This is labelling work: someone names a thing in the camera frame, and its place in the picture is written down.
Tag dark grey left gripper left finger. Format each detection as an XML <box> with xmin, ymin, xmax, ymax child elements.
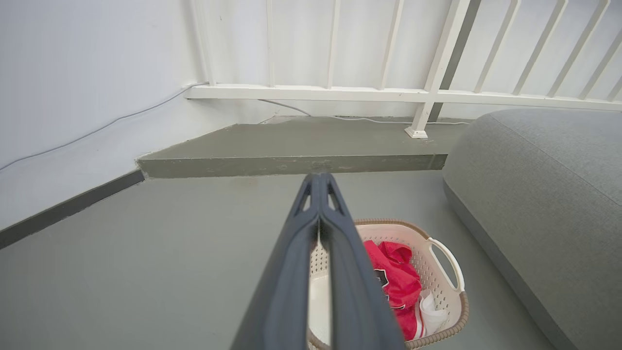
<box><xmin>230</xmin><ymin>174</ymin><xmax>322</xmax><ymax>350</ymax></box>

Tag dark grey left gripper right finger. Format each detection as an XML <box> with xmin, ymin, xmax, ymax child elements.
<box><xmin>318</xmin><ymin>174</ymin><xmax>407</xmax><ymax>350</ymax></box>

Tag white perforated laundry basket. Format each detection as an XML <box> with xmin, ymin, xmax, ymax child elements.
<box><xmin>306</xmin><ymin>219</ymin><xmax>470</xmax><ymax>350</ymax></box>

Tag red basketball jersey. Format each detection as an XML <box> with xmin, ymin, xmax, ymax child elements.
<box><xmin>363</xmin><ymin>240</ymin><xmax>423</xmax><ymax>341</ymax></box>

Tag white crumpled cloth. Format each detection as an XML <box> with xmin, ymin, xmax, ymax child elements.
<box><xmin>418</xmin><ymin>290</ymin><xmax>450</xmax><ymax>336</ymax></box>

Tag raised concrete step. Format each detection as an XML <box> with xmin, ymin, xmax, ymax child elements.
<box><xmin>137</xmin><ymin>115</ymin><xmax>471</xmax><ymax>179</ymax></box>

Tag white railing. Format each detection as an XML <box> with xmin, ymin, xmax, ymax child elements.
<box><xmin>184</xmin><ymin>0</ymin><xmax>622</xmax><ymax>140</ymax></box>

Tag grey fabric sofa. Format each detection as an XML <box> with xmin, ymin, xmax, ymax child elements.
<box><xmin>442</xmin><ymin>108</ymin><xmax>622</xmax><ymax>350</ymax></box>

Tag black baseboard strip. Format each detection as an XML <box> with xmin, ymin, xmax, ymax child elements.
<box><xmin>0</xmin><ymin>169</ymin><xmax>146</xmax><ymax>250</ymax></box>

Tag thin grey cable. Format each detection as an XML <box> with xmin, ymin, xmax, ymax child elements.
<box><xmin>0</xmin><ymin>83</ymin><xmax>470</xmax><ymax>172</ymax></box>

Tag dark grey post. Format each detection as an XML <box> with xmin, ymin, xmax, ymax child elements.
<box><xmin>428</xmin><ymin>0</ymin><xmax>483</xmax><ymax>122</ymax></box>

